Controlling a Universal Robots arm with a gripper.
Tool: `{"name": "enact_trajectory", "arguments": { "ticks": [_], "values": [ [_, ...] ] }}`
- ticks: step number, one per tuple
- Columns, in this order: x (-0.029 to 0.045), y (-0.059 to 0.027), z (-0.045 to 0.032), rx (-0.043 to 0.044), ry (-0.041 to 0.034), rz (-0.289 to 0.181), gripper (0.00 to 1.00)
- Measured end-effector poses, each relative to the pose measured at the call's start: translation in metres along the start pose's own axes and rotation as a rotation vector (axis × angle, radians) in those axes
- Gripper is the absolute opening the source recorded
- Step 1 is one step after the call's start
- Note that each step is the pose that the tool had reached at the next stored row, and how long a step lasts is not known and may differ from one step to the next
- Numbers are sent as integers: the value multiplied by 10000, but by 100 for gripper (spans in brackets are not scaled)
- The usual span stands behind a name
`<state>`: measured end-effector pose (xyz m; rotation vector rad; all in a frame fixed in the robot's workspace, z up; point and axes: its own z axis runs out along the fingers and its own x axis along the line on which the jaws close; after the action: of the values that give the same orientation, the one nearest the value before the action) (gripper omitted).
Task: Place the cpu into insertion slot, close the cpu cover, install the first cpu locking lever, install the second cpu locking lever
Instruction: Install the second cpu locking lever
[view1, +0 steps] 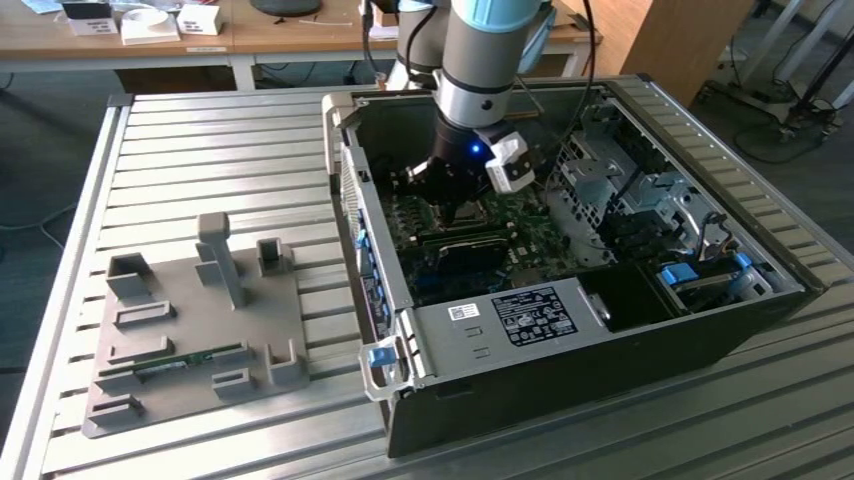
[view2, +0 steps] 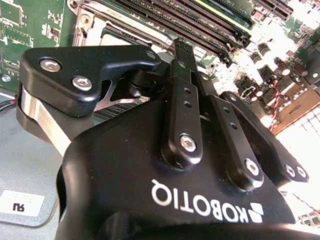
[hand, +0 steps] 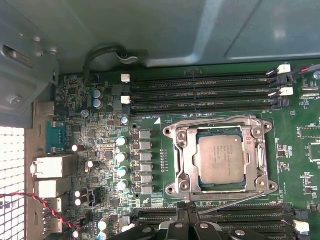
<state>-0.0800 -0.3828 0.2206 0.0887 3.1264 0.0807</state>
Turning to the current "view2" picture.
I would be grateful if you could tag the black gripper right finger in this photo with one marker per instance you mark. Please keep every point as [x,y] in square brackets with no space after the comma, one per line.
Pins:
[232,135]

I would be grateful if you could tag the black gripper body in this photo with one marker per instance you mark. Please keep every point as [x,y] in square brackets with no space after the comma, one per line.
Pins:
[120,180]

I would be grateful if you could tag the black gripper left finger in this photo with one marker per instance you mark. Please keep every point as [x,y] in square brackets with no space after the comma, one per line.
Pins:
[75,67]

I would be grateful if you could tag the metal socket cover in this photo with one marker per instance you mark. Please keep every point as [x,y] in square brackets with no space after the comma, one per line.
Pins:
[97,30]

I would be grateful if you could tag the silver CPU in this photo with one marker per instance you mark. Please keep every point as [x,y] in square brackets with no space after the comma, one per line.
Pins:
[120,37]

